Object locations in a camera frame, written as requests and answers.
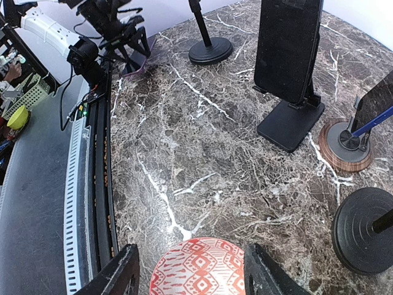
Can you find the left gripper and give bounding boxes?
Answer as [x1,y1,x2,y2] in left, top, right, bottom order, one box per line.
[99,15,151,63]

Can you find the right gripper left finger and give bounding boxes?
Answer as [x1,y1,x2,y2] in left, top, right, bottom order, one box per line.
[76,244,140,295]

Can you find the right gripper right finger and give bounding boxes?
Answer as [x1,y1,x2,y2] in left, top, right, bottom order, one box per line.
[244,243,309,295]

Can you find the black phone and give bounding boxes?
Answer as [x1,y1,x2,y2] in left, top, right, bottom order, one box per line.
[254,0,323,104]
[121,36,156,77]

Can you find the pole phone stand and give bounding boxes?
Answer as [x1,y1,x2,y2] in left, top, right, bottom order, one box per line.
[332,187,392,275]
[189,0,233,66]

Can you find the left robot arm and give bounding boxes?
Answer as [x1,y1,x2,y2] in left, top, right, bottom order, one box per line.
[3,1,151,87]

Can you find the black folding phone stand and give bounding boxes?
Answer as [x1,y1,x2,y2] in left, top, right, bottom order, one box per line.
[257,79,325,153]

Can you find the pink patterned plate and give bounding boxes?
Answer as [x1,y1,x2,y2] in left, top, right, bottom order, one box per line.
[150,237,246,294]

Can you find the green plastic basket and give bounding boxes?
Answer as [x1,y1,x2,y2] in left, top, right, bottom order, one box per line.
[2,74,50,120]

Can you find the yellow green cup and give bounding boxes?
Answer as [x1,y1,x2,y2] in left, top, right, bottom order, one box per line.
[7,105,29,130]

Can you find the white cable duct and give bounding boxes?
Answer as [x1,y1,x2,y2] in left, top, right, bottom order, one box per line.
[63,118,92,294]

